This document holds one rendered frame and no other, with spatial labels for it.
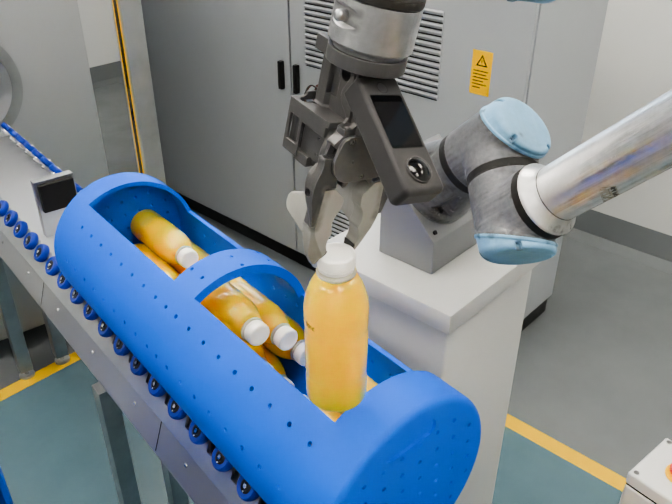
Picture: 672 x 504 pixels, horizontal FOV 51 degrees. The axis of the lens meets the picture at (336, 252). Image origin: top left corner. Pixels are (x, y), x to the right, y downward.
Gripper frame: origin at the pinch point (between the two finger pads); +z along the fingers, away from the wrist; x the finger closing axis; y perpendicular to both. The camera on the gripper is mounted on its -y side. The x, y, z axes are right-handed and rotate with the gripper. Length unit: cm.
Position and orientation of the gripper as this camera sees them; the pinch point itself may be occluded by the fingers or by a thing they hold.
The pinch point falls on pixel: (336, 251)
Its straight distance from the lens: 69.8
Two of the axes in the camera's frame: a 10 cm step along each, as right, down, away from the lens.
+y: -5.9, -5.4, 6.1
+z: -2.0, 8.2, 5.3
